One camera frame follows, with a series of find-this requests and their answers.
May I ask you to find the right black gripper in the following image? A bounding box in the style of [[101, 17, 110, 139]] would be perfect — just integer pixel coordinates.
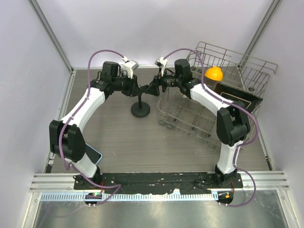
[[145, 67, 181, 97]]

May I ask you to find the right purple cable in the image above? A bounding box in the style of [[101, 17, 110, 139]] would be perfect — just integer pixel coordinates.
[[163, 48, 259, 207]]

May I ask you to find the phone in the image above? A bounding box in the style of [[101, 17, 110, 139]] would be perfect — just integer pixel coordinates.
[[86, 144, 103, 165]]

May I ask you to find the aluminium frame rail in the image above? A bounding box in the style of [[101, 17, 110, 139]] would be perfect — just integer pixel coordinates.
[[29, 171, 289, 192]]

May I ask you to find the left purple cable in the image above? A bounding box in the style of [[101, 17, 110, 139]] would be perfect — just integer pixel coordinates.
[[58, 49, 124, 206]]

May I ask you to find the white slotted cable duct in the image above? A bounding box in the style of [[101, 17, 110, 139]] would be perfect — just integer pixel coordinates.
[[40, 191, 218, 202]]

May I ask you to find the black phone stand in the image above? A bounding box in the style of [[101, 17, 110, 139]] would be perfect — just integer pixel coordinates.
[[131, 95, 151, 118]]

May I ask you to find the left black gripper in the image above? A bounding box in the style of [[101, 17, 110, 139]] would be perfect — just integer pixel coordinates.
[[112, 72, 142, 97]]

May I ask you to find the orange bowl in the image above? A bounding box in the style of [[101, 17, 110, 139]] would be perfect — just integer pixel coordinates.
[[205, 66, 224, 81]]

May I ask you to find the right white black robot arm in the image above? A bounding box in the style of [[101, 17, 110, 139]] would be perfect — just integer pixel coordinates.
[[145, 57, 250, 188]]

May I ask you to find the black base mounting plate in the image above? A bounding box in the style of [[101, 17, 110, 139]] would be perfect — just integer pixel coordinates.
[[73, 171, 244, 195]]

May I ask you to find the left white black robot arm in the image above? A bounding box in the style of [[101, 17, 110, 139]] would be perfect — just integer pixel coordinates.
[[49, 60, 147, 190]]

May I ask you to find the grey wire dish rack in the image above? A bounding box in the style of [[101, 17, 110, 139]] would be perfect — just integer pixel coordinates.
[[156, 41, 278, 150]]

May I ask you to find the black square plate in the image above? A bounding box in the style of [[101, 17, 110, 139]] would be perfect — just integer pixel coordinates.
[[214, 83, 263, 113]]

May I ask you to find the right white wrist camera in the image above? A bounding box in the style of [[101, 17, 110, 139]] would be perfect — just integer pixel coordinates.
[[154, 57, 168, 76]]

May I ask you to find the purple cable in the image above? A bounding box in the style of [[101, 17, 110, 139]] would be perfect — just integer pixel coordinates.
[[163, 48, 259, 207], [58, 49, 124, 206]]

